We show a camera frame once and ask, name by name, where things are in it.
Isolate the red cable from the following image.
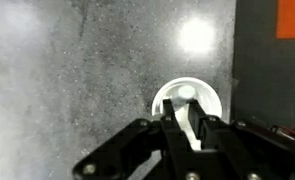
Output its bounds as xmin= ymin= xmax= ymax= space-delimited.
xmin=270 ymin=124 xmax=295 ymax=138

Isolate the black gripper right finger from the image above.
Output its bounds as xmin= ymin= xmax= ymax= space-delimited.
xmin=187 ymin=98 xmax=295 ymax=180

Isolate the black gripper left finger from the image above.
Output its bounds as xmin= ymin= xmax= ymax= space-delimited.
xmin=72 ymin=98 xmax=195 ymax=180

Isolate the orange floor mat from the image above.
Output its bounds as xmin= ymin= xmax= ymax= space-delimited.
xmin=275 ymin=0 xmax=295 ymax=40

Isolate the white cup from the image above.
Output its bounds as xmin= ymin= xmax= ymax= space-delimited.
xmin=151 ymin=76 xmax=223 ymax=152

